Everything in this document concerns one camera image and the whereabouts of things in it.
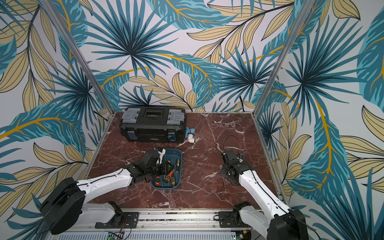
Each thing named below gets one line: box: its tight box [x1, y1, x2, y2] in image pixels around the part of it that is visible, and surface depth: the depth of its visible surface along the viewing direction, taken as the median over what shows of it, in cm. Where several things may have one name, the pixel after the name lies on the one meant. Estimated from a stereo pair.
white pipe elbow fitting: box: [187, 134, 195, 144], surface depth 104 cm
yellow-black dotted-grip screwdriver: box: [171, 176, 176, 188], surface depth 85 cm
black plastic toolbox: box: [119, 105, 187, 144], surface depth 94 cm
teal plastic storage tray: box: [150, 148, 183, 190], surface depth 85 cm
